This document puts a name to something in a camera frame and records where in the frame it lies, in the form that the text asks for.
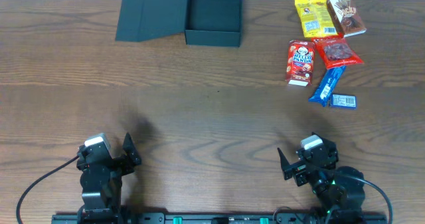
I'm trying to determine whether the red dried fruit bag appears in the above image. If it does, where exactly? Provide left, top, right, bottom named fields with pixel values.
left=311, top=36, right=364, bottom=70

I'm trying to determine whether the yellow candy bag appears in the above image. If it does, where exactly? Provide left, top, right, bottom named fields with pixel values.
left=294, top=0, right=337, bottom=38

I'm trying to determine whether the Pocky chocolate stick box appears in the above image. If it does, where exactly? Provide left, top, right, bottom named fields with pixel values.
left=327, top=0, right=367, bottom=37

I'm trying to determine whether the dark green gift box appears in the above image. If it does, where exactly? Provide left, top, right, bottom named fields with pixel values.
left=116, top=0, right=243, bottom=47

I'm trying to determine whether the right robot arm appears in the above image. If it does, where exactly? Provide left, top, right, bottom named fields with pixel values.
left=278, top=132, right=365, bottom=222

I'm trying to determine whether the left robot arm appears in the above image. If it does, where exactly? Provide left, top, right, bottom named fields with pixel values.
left=76, top=133, right=141, bottom=222

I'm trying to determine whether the blue cookie roll pack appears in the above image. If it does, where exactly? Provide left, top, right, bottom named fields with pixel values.
left=308, top=66, right=346, bottom=107

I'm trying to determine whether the small blue snack packet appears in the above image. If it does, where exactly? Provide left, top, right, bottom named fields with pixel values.
left=329, top=94, right=357, bottom=110

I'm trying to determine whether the red Hello Panda box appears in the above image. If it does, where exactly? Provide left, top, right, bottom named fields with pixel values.
left=286, top=40, right=315, bottom=86

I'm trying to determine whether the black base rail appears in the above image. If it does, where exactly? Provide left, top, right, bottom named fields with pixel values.
left=51, top=212, right=388, bottom=224

